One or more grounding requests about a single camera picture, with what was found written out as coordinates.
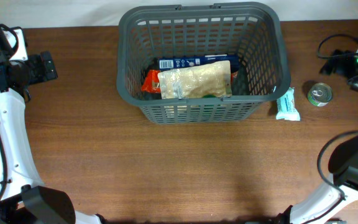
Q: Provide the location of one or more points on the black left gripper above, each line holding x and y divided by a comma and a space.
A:
40, 74

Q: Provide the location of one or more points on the tin can with pull tab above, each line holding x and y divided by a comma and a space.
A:
320, 94

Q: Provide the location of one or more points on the orange spaghetti packet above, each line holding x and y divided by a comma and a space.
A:
151, 81

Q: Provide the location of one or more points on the grey plastic mesh basket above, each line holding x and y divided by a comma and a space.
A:
249, 30

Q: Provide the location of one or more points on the blue cardboard food box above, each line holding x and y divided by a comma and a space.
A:
185, 62

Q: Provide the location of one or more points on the clear bag of rice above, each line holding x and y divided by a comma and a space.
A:
175, 91

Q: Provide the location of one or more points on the green lid glass jar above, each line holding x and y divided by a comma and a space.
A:
209, 96

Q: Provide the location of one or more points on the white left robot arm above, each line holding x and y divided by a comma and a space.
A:
23, 196

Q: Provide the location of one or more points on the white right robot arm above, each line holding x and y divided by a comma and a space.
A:
337, 161

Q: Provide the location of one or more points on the green white tissue pack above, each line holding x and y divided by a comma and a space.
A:
286, 107

